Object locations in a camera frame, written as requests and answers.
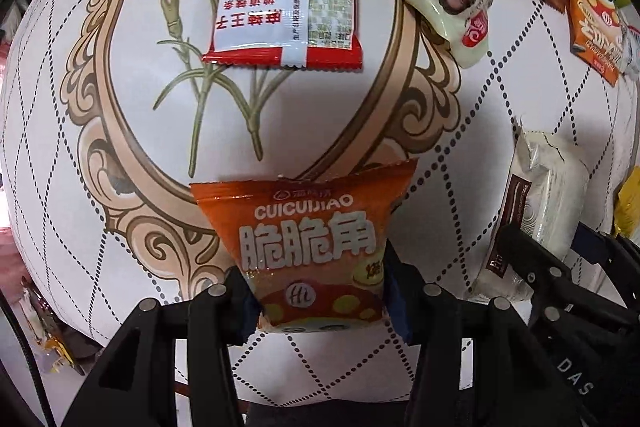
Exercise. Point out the orange triangular snack packet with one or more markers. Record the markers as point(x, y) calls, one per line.
point(305, 237)

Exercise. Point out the clear white bread packet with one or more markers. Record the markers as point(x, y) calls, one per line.
point(550, 187)

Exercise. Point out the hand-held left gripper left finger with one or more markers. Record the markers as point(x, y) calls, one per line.
point(245, 307)

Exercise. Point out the floral printed tablecloth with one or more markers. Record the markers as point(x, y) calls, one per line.
point(125, 157)

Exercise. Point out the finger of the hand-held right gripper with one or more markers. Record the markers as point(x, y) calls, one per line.
point(530, 257)
point(607, 247)

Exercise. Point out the yellow snack packet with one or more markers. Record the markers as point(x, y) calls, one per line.
point(631, 202)

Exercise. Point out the orange cartoon snack packet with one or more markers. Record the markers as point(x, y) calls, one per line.
point(595, 22)

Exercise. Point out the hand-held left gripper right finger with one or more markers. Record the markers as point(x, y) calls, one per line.
point(400, 302)

